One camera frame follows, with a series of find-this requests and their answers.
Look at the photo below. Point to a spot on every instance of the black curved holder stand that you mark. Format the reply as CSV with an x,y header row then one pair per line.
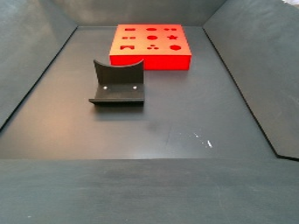
x,y
120,83

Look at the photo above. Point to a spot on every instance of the red shape sorter block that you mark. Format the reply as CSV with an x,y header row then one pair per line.
x,y
158,44

